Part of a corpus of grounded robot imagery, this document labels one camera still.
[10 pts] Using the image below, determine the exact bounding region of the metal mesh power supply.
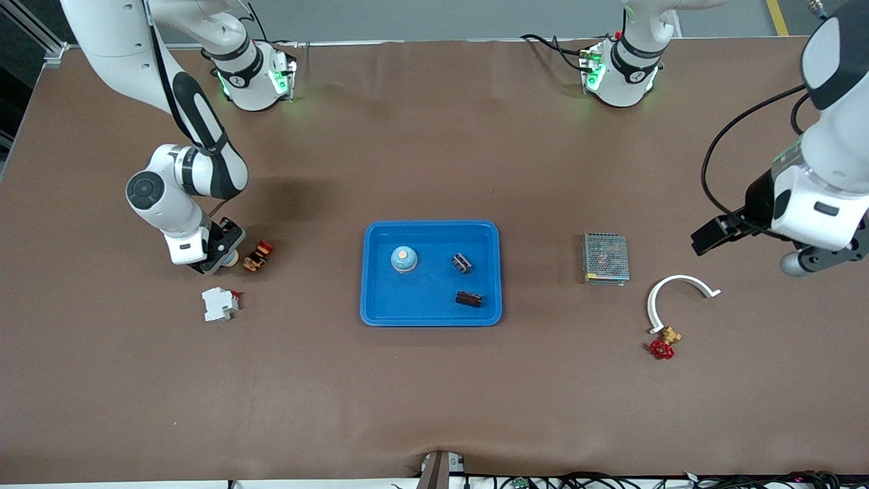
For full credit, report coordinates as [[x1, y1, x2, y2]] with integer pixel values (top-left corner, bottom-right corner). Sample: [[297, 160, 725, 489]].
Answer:
[[582, 232, 631, 287]]

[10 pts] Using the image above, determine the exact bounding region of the brown table mat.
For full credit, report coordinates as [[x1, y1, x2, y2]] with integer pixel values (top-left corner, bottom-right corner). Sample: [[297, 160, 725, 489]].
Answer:
[[0, 37, 869, 484]]

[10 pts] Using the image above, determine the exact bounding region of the aluminium frame rail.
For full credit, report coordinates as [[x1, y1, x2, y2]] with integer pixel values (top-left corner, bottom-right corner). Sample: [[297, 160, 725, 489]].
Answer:
[[0, 0, 70, 70]]

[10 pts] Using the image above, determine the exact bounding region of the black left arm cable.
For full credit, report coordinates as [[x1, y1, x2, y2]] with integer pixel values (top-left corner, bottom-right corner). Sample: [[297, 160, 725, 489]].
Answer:
[[701, 83, 815, 225]]

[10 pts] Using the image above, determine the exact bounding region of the red button orange black body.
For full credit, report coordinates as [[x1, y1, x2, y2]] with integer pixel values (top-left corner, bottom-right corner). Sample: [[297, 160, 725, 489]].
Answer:
[[243, 240, 276, 273]]

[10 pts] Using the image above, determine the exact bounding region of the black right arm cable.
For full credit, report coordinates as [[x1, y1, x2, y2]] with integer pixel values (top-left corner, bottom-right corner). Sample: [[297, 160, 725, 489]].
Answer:
[[145, 0, 228, 153]]

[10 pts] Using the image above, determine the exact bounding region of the black cable bundle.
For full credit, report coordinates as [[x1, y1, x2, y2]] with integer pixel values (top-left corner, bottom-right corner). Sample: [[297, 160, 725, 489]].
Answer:
[[466, 471, 869, 489]]

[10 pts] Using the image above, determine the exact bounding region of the blue plastic tray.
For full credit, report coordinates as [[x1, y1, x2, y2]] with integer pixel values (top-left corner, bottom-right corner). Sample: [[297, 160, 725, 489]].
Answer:
[[359, 219, 504, 327]]

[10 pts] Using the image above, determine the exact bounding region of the brass valve red handle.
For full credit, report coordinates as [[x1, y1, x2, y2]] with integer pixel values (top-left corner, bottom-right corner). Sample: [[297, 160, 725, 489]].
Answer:
[[650, 327, 682, 361]]

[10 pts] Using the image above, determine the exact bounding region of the white curved plastic piece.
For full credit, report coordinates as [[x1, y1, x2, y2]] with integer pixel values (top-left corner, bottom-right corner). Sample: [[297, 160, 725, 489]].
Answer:
[[646, 274, 722, 335]]

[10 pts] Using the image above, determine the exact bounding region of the white circuit breaker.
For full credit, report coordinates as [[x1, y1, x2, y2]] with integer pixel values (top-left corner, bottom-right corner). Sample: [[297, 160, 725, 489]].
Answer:
[[202, 287, 240, 323]]

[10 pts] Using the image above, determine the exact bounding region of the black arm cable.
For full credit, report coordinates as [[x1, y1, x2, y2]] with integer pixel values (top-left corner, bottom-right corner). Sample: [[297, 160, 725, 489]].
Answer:
[[145, 0, 228, 153], [701, 83, 815, 225]]

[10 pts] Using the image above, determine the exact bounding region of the grey metal camera bracket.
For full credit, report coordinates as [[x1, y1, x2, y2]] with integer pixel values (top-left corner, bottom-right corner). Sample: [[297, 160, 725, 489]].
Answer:
[[420, 450, 466, 489]]

